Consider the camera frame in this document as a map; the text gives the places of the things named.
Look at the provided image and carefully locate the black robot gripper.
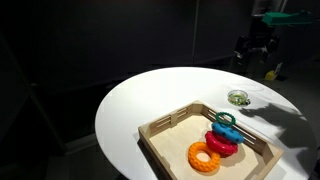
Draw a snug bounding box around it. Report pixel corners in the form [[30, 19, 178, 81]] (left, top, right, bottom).
[[234, 35, 280, 65]]

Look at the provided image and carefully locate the colorless transparent ring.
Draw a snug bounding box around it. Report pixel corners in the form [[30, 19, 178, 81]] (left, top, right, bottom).
[[227, 89, 250, 104]]

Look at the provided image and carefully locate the wooden slatted crate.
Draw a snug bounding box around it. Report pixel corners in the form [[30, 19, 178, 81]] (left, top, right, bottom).
[[138, 101, 283, 180]]

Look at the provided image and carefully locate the white round table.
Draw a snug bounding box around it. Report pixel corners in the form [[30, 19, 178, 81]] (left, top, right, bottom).
[[95, 67, 317, 180]]

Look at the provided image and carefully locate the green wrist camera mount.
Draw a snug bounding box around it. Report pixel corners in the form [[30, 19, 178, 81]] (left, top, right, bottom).
[[262, 11, 313, 26]]

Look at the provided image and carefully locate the light green ring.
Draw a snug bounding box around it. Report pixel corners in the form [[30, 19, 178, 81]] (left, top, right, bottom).
[[229, 94, 248, 106]]

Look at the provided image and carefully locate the dark green thin ring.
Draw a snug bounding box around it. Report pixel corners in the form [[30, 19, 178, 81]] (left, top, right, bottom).
[[214, 111, 237, 127]]

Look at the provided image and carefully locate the blue ring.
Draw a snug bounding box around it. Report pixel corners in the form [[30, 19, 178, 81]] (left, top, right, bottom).
[[211, 121, 245, 145]]

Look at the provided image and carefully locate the red ring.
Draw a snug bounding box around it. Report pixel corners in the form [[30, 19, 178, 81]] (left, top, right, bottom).
[[204, 130, 240, 157]]

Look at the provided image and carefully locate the orange bumpy ring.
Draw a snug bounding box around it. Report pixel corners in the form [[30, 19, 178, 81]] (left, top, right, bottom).
[[187, 141, 221, 173]]

